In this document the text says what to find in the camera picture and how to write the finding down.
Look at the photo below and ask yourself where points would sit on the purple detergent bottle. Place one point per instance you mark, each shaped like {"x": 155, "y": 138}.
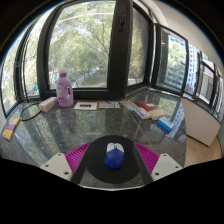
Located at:
{"x": 65, "y": 91}

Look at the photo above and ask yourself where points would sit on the round black mouse pad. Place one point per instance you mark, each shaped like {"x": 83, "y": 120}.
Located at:
{"x": 100, "y": 170}

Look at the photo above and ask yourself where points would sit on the red book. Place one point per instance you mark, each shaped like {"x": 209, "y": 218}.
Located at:
{"x": 147, "y": 105}

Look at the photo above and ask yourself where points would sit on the blue and white computer mouse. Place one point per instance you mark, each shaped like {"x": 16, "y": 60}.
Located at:
{"x": 115, "y": 160}

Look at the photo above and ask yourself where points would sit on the orange-edged flat booklet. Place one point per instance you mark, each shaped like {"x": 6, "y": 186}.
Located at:
{"x": 86, "y": 106}

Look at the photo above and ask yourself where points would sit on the light blue small packet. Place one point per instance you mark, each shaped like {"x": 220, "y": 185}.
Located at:
{"x": 131, "y": 105}

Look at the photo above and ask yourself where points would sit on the yellow and purple book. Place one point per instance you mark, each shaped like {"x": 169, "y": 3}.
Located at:
{"x": 11, "y": 129}

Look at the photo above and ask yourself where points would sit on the orange and white carton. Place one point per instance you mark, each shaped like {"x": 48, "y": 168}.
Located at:
{"x": 47, "y": 104}

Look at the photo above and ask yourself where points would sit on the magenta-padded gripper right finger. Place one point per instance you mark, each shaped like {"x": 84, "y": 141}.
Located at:
{"x": 150, "y": 160}

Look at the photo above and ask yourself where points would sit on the blue and white box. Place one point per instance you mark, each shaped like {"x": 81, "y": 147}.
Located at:
{"x": 166, "y": 124}

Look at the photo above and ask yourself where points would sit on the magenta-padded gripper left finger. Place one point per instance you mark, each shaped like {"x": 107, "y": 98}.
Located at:
{"x": 76, "y": 159}

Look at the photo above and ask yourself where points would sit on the beige flat box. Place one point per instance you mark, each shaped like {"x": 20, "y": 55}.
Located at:
{"x": 159, "y": 114}

